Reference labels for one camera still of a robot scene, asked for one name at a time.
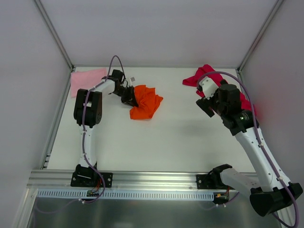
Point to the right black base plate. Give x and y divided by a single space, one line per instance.
210 181

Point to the aluminium frame post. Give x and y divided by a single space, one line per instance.
270 17
47 20

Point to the white slotted cable duct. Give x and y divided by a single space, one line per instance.
128 194

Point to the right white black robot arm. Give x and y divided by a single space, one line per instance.
273 190

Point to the folded pink t shirt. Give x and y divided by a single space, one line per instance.
86 79

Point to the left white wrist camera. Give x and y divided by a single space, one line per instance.
130 81

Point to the orange t shirt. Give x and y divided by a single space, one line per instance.
147 103

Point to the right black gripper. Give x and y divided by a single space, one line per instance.
204 107

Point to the front aluminium rail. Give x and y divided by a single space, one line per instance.
120 180

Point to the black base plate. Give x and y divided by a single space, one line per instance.
87 177
210 181

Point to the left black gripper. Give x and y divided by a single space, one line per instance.
129 96

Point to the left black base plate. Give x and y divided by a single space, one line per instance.
87 177

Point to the right aluminium frame post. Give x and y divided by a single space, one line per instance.
270 17

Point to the magenta t shirt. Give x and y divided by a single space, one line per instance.
216 78

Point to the left aluminium frame post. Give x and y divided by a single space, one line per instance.
47 20

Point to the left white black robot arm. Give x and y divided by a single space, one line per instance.
88 112

